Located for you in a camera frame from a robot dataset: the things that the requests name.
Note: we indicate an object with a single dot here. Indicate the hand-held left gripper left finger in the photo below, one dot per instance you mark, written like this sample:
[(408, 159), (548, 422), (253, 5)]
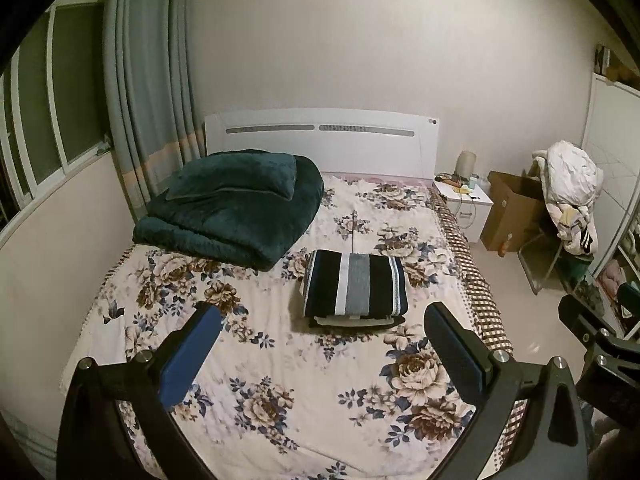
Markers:
[(190, 355)]

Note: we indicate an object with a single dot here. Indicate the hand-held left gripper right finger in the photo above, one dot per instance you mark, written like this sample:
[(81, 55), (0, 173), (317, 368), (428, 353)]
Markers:
[(452, 355)]

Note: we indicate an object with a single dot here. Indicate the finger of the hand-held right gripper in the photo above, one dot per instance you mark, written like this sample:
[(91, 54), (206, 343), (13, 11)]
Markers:
[(585, 315)]

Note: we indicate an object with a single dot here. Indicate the white garment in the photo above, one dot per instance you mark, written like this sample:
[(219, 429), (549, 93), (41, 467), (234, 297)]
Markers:
[(350, 317)]

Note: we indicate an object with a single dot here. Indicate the dark striped knit sweater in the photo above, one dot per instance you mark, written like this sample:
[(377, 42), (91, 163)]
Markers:
[(352, 280)]

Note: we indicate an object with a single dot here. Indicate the person's right forearm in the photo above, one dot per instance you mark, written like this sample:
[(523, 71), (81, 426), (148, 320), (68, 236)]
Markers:
[(612, 452)]

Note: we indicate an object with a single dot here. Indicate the pile of clothes on chair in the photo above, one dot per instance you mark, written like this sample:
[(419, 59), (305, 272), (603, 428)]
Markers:
[(572, 180)]

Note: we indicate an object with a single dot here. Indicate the bed with floral sheet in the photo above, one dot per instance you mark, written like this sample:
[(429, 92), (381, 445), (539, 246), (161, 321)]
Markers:
[(280, 400)]

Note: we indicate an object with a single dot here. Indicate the small bottle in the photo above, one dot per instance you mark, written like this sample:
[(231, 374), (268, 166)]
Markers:
[(505, 245)]

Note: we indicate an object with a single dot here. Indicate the large cardboard box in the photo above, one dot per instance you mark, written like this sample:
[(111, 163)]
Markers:
[(510, 210)]

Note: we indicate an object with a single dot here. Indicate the dark green quilt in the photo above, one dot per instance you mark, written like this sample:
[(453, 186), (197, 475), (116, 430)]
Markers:
[(225, 220)]

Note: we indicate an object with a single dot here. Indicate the white nightstand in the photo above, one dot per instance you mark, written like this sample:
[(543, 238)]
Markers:
[(465, 205)]

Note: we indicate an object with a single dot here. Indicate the dark green pillow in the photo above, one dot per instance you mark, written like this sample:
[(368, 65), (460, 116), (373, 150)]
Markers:
[(235, 175)]

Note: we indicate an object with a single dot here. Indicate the beige round lamp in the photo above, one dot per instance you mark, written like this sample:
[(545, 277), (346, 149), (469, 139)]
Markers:
[(465, 165)]

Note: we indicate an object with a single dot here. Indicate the white wardrobe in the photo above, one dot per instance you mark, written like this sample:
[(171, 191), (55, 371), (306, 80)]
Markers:
[(615, 125)]

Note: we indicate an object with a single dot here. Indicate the white bed headboard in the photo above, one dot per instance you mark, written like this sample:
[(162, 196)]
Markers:
[(320, 142)]

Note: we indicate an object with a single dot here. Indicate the grey-blue curtain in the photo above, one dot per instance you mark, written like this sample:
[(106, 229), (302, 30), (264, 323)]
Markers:
[(150, 90)]

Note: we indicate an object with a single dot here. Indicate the metal frame chair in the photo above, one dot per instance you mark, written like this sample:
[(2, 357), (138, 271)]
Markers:
[(545, 260)]

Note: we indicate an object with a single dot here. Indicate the white frame window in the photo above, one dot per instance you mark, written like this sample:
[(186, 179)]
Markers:
[(45, 110)]

